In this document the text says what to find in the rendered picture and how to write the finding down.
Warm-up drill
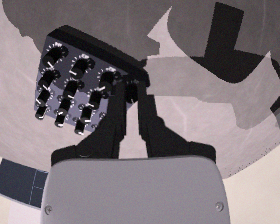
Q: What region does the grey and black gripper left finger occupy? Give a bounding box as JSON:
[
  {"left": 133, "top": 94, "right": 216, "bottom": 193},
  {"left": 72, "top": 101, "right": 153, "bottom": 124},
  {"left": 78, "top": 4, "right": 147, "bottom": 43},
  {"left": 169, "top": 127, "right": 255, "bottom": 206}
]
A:
[{"left": 51, "top": 82, "right": 127, "bottom": 167}]

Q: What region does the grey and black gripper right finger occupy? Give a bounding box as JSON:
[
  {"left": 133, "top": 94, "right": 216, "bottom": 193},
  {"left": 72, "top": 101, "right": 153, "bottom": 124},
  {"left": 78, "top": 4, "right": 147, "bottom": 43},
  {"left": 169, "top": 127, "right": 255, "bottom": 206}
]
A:
[{"left": 137, "top": 81, "right": 216, "bottom": 164}]

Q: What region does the black knob box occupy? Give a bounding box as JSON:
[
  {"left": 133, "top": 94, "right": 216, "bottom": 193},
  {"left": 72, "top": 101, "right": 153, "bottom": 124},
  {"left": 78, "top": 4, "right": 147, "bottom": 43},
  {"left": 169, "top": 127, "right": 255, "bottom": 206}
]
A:
[{"left": 34, "top": 28, "right": 150, "bottom": 135}]

